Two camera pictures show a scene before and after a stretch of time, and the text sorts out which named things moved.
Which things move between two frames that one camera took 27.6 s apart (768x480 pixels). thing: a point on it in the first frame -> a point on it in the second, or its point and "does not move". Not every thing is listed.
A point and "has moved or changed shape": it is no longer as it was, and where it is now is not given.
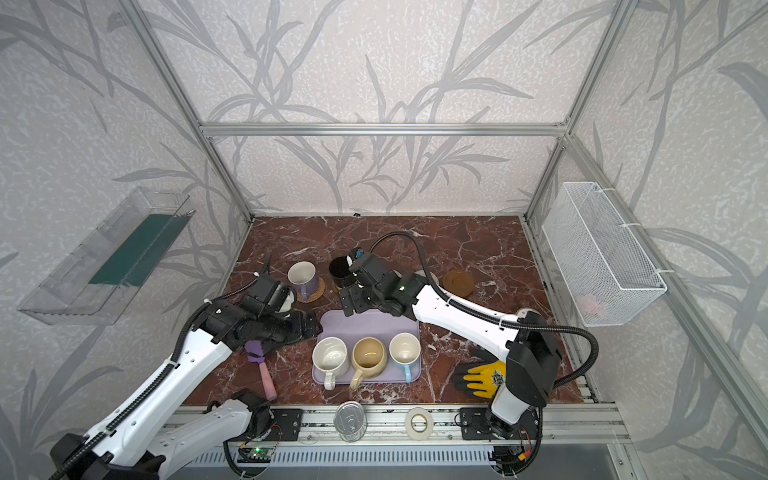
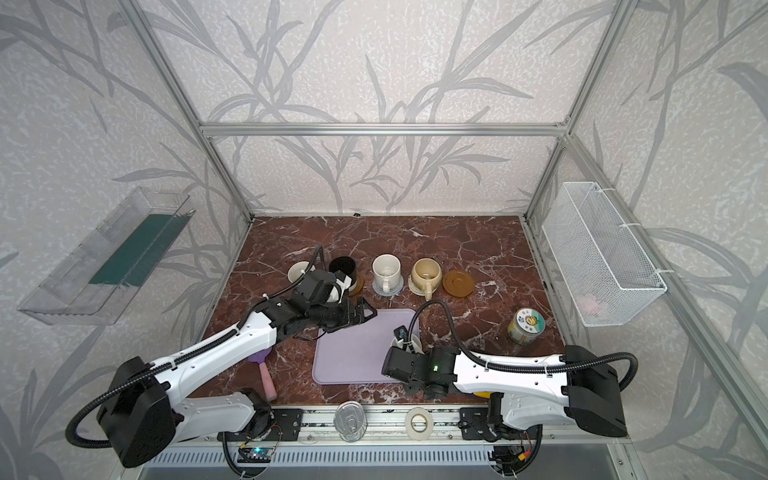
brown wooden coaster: [458, 282] does not move
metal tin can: [350, 420] does not move
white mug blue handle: [405, 351] does not move
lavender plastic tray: [352, 326] does not move
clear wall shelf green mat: [93, 277] does not move
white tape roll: [419, 436] does not move
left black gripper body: [300, 326] -> [346, 310]
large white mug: [329, 357] has moved or changed shape
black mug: [340, 271] does not move
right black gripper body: [351, 297] -> [391, 362]
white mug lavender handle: [303, 276] does not move
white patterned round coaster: [422, 273] has moved or changed shape
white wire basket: [603, 274] does not move
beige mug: [369, 360] -> [427, 274]
